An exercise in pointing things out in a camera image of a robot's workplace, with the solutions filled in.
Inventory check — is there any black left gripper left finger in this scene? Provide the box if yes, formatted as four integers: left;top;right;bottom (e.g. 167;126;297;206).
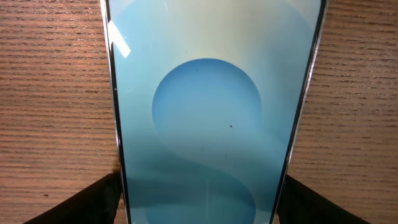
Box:
25;172;122;224

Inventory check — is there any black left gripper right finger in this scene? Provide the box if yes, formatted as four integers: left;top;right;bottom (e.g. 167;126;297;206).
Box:
277;175;370;224

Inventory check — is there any blue screen Galaxy smartphone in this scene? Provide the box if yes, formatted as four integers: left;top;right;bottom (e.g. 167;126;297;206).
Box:
101;0;328;224

